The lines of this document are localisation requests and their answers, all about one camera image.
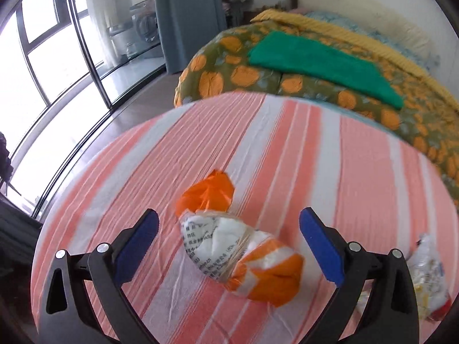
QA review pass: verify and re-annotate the orange and white snack wrapper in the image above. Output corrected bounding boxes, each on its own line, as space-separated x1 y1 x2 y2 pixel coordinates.
175 169 305 308

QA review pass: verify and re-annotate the light blue floral sheet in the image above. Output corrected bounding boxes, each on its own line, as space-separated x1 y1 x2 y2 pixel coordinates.
305 11 442 76

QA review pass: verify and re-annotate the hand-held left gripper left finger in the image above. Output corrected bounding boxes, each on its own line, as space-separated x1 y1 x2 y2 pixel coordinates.
38 208 160 344

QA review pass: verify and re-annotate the black framed window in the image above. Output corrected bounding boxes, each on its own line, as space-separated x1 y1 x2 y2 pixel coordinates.
0 0 167 219

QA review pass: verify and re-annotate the green folded cloth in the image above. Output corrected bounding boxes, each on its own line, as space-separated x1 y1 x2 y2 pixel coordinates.
247 30 405 110

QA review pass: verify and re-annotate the orange floral green quilt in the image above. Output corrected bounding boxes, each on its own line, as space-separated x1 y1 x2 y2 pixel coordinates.
173 9 459 208

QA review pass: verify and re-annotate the grey-blue curtain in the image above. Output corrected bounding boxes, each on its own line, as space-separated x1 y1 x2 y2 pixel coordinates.
152 0 230 74

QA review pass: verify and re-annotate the dark grey cloth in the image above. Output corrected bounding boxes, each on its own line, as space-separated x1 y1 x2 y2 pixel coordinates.
0 193 44 344

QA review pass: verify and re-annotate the white crumpled plastic wrapper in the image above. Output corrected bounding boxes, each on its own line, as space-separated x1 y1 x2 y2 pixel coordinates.
357 234 453 321

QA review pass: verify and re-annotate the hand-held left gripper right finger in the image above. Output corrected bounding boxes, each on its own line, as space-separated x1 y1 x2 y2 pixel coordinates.
299 208 420 344

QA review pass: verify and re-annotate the pink white striped bedsheet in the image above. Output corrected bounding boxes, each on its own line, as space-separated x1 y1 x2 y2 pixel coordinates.
30 91 459 344

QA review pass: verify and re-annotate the cream pillow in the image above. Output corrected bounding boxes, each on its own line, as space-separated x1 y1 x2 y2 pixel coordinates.
298 0 433 60

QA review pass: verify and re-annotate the washing machine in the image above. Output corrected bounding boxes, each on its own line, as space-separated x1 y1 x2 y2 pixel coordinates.
129 2 162 56

